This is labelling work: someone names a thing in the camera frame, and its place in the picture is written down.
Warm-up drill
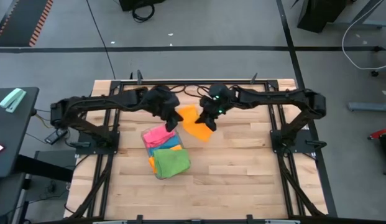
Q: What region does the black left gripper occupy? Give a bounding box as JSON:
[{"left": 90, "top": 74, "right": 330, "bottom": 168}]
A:
[{"left": 145, "top": 85, "right": 185, "bottom": 133}]

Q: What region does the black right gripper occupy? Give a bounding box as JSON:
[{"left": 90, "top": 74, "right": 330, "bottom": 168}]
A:
[{"left": 194, "top": 83, "right": 240, "bottom": 133}]

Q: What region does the orange microfiber towel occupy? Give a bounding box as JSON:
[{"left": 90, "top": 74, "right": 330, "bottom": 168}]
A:
[
  {"left": 177, "top": 104, "right": 214, "bottom": 143},
  {"left": 148, "top": 144, "right": 183, "bottom": 175}
]

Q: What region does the pink microfiber towel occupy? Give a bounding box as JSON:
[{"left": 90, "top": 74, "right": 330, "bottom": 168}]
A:
[{"left": 142, "top": 123, "right": 177, "bottom": 149}]

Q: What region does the blue microfiber towel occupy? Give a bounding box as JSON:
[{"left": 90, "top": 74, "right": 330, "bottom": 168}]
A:
[{"left": 148, "top": 136, "right": 181, "bottom": 156}]

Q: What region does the clear plastic bin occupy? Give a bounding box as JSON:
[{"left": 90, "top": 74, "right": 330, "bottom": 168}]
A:
[{"left": 140, "top": 123, "right": 193, "bottom": 180}]

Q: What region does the green microfiber towel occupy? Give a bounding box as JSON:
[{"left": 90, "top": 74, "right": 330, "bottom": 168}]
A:
[{"left": 152, "top": 148, "right": 192, "bottom": 180}]

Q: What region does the black power adapter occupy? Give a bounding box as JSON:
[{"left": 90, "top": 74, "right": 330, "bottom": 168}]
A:
[{"left": 44, "top": 127, "right": 68, "bottom": 146}]

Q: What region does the black box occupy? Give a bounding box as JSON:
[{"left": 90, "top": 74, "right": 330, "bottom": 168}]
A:
[{"left": 118, "top": 0, "right": 166, "bottom": 12}]

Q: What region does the black furniture base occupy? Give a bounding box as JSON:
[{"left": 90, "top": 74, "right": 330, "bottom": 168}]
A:
[{"left": 296, "top": 0, "right": 386, "bottom": 34}]

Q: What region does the black desk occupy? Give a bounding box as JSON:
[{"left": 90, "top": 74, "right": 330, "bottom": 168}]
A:
[{"left": 0, "top": 86, "right": 40, "bottom": 179}]

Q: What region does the mint green stapler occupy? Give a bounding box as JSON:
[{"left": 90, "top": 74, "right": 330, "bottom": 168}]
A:
[{"left": 0, "top": 87, "right": 27, "bottom": 113}]

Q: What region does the grey table foot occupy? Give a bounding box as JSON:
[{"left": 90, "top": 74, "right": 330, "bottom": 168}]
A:
[{"left": 347, "top": 101, "right": 386, "bottom": 113}]

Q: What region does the red and black chair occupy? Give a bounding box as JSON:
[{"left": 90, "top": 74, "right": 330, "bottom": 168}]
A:
[{"left": 368, "top": 127, "right": 386, "bottom": 177}]

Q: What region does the black mat with striped edge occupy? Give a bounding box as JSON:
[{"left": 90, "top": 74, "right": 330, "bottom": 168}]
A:
[{"left": 0, "top": 0, "right": 54, "bottom": 47}]

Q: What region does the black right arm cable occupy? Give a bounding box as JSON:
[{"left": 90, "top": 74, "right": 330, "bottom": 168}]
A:
[{"left": 183, "top": 84, "right": 212, "bottom": 99}]

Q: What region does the long black floor cable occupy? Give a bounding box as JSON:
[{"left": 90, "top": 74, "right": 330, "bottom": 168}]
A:
[{"left": 86, "top": 0, "right": 116, "bottom": 80}]

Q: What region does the coiled black cable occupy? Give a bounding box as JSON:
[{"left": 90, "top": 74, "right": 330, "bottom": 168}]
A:
[{"left": 132, "top": 2, "right": 156, "bottom": 23}]

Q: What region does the yellow cable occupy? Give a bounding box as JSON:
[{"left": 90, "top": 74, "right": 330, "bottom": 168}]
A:
[{"left": 35, "top": 113, "right": 53, "bottom": 129}]

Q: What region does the white cable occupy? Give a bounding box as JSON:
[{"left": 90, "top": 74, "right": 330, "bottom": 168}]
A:
[{"left": 341, "top": 0, "right": 386, "bottom": 72}]

